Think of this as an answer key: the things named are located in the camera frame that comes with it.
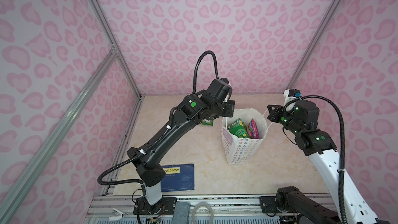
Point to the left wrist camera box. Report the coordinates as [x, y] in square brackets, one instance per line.
[220, 89]

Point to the green Fox's spring tea packet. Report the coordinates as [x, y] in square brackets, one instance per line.
[238, 129]

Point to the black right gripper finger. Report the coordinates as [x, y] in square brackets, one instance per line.
[275, 110]
[274, 117]

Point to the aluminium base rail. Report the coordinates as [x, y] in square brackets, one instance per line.
[227, 209]

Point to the purple candy packet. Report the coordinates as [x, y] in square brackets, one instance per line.
[252, 130]

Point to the white printed paper bag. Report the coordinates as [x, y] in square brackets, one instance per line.
[239, 151]

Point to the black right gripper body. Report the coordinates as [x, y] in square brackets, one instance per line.
[288, 121]

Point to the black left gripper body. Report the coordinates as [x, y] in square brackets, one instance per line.
[225, 109]

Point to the diagonal aluminium frame bar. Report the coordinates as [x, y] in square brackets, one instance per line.
[29, 176]

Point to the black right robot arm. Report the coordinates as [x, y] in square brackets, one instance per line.
[329, 160]

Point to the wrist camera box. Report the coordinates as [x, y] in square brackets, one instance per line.
[220, 89]
[291, 94]

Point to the dark blue booklet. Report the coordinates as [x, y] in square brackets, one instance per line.
[178, 178]

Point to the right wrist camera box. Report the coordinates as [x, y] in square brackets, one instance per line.
[291, 94]

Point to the clear coiled tube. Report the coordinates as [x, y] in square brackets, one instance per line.
[202, 205]

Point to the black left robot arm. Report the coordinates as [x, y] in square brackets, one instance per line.
[208, 104]

